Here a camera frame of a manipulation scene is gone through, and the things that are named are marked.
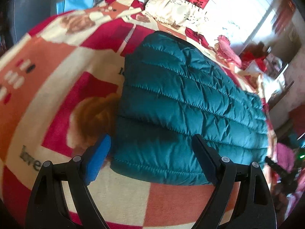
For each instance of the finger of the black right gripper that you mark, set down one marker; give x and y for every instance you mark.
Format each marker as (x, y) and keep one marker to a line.
(286, 178)

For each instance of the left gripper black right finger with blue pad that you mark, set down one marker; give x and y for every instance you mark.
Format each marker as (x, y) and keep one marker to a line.
(241, 197)

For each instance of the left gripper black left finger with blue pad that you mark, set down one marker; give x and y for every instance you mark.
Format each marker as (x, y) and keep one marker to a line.
(47, 207)

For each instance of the teal quilted puffer jacket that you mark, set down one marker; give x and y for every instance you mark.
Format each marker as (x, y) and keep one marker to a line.
(172, 92)

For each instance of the cluttered bedside table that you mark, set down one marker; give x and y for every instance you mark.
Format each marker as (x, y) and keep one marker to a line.
(256, 58)

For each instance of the red orange cream checkered blanket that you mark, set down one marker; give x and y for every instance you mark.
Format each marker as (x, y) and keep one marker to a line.
(61, 87)

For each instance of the pink ruffled pillow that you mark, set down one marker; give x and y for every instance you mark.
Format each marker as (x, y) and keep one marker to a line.
(224, 50)

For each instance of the light blue bag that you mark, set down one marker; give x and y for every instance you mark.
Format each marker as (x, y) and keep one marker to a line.
(69, 5)

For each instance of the grey refrigerator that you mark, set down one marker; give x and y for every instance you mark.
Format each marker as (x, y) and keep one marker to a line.
(22, 15)

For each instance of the cream lace pillow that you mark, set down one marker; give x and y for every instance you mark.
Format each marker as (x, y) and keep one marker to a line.
(185, 13)

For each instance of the red hanging wall decoration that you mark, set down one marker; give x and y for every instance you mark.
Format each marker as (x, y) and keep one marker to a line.
(283, 16)

